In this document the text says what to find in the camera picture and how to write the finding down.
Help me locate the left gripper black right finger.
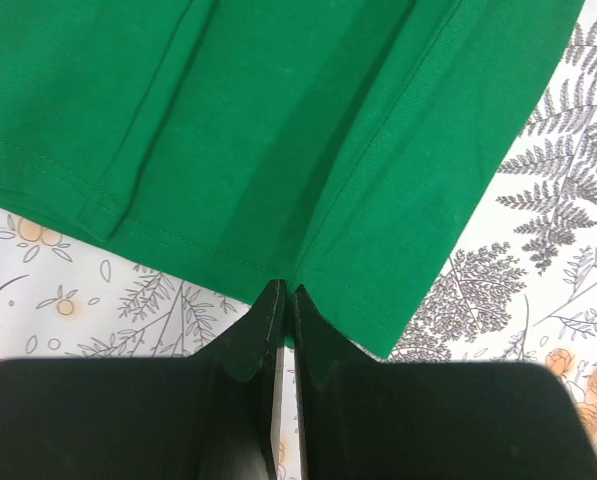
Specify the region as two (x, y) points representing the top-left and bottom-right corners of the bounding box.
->
(292, 288), (597, 479)

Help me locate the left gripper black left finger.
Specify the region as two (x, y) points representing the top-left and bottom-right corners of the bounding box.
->
(0, 280), (286, 479)

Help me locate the green t shirt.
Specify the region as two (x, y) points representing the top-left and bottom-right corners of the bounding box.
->
(0, 1), (582, 357)

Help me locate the floral patterned table mat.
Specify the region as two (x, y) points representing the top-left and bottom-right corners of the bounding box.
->
(0, 1), (597, 479)

